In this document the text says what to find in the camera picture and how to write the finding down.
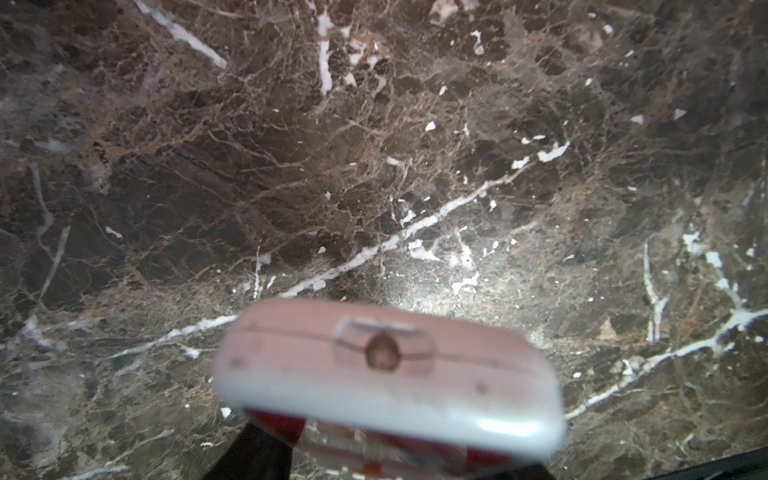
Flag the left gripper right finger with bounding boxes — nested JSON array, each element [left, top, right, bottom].
[[479, 463, 556, 480]]

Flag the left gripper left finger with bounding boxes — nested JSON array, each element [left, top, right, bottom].
[[202, 423, 293, 480]]

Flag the white red remote control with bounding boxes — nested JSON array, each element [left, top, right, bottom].
[[212, 298, 567, 479]]

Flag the black front mounting rail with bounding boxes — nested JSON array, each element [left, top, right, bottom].
[[648, 447, 768, 480]]

